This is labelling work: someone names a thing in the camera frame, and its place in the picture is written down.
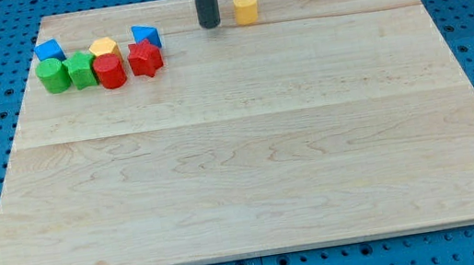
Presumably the green cylinder block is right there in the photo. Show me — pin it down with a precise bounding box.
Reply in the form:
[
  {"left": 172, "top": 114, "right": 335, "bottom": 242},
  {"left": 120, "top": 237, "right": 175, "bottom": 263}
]
[{"left": 35, "top": 58, "right": 72, "bottom": 94}]

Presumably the yellow hexagon block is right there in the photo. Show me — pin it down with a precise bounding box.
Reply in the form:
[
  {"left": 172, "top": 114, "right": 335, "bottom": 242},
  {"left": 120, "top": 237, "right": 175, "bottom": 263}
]
[{"left": 88, "top": 37, "right": 122, "bottom": 60}]

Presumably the yellow heart block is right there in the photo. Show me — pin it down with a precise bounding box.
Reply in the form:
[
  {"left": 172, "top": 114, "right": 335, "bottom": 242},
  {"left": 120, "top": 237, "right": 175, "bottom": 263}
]
[{"left": 232, "top": 0, "right": 259, "bottom": 26}]

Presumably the red star block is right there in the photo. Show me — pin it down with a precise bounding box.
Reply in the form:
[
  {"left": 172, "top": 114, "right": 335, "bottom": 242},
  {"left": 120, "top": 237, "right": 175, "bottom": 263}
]
[{"left": 127, "top": 39, "right": 163, "bottom": 77}]

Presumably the blue cube block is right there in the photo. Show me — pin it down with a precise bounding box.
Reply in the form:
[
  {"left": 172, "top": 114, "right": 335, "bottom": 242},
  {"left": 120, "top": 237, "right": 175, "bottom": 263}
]
[{"left": 34, "top": 39, "right": 66, "bottom": 62}]

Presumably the red cylinder block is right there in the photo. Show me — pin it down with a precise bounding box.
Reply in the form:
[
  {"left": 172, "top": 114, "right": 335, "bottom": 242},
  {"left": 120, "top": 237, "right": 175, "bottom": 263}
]
[{"left": 93, "top": 52, "right": 127, "bottom": 89}]

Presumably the blue triangle block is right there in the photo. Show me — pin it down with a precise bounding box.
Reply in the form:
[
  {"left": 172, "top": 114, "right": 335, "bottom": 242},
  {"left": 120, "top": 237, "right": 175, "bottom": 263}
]
[{"left": 131, "top": 25, "right": 163, "bottom": 49}]

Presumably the green star block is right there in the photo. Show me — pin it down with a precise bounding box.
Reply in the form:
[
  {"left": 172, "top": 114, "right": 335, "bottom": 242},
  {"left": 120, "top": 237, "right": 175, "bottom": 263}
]
[{"left": 63, "top": 51, "right": 99, "bottom": 90}]

